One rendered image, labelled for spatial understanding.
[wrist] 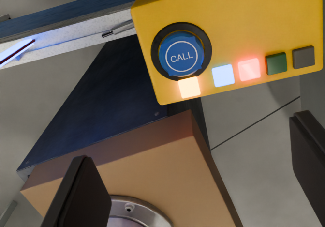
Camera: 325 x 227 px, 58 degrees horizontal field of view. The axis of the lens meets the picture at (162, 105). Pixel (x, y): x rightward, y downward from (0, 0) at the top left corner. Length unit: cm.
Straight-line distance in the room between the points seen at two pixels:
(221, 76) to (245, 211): 179
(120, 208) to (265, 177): 145
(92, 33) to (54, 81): 107
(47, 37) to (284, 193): 172
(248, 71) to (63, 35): 33
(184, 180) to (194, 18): 26
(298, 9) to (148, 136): 27
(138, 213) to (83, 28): 30
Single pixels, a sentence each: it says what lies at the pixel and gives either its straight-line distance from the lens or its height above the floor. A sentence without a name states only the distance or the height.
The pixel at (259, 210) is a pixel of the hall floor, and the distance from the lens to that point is 205.
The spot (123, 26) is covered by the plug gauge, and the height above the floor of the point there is 87.
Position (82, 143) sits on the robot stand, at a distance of 53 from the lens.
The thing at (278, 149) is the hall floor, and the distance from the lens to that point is 176.
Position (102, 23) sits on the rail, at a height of 86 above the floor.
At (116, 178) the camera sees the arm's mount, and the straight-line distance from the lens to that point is 46.
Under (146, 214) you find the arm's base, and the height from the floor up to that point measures 101.
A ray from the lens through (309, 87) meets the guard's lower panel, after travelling 141.
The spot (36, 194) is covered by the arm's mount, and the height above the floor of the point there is 99.
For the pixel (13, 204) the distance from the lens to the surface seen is 217.
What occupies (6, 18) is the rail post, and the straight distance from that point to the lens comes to 151.
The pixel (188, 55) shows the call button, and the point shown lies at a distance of 26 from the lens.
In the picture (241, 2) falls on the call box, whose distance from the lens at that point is 27.
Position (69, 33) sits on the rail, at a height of 86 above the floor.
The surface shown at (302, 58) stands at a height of 108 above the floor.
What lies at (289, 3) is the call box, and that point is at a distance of 28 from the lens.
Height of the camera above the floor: 133
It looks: 62 degrees down
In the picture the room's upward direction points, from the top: 176 degrees counter-clockwise
